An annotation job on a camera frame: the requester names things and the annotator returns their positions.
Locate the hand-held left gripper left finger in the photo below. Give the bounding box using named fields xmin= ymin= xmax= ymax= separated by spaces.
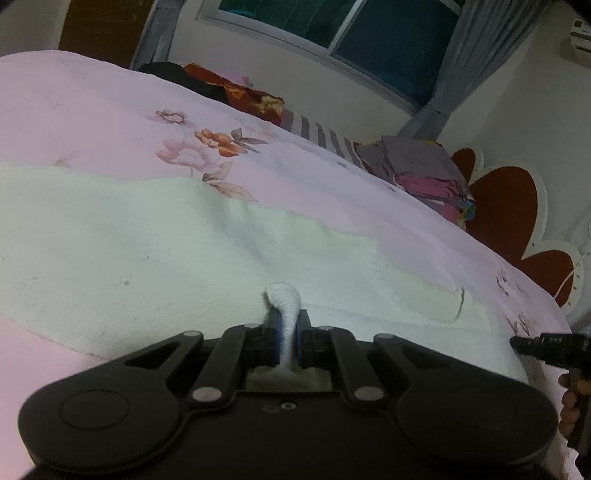
xmin=123 ymin=308 xmax=283 ymax=403

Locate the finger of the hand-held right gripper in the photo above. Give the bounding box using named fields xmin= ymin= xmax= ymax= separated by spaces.
xmin=509 ymin=333 xmax=591 ymax=371

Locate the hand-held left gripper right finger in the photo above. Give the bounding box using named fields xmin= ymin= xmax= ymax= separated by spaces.
xmin=294 ymin=309 xmax=445 ymax=403

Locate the white knitted cloth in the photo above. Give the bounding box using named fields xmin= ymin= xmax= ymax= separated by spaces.
xmin=0 ymin=161 xmax=493 ymax=401

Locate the pile of colourful clothes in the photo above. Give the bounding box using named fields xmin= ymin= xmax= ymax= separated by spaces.
xmin=354 ymin=134 xmax=477 ymax=230

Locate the person's right hand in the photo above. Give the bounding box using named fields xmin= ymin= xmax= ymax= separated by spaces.
xmin=557 ymin=372 xmax=584 ymax=440

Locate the red flower-shaped headboard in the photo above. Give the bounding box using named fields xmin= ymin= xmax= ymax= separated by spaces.
xmin=450 ymin=147 xmax=591 ymax=320

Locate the grey striped pillow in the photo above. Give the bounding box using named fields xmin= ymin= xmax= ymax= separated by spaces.
xmin=281 ymin=109 xmax=371 ymax=174

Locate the red floral cloth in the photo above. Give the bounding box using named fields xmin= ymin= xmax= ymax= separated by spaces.
xmin=183 ymin=63 xmax=285 ymax=126

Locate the pink floral bedsheet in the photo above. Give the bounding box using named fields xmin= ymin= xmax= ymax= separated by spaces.
xmin=0 ymin=50 xmax=591 ymax=480

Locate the black cloth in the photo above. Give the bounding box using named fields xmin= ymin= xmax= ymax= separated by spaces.
xmin=138 ymin=62 xmax=230 ymax=105

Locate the grey curtain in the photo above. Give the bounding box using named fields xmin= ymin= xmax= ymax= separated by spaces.
xmin=130 ymin=0 xmax=179 ymax=71
xmin=399 ymin=0 xmax=542 ymax=145

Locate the sliding glass window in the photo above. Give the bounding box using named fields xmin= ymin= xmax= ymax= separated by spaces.
xmin=196 ymin=0 xmax=467 ymax=112

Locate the white air conditioner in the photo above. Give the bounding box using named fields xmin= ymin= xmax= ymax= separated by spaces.
xmin=570 ymin=18 xmax=591 ymax=60

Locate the brown wooden door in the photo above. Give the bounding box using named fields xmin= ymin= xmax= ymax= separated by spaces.
xmin=58 ymin=0 xmax=158 ymax=71

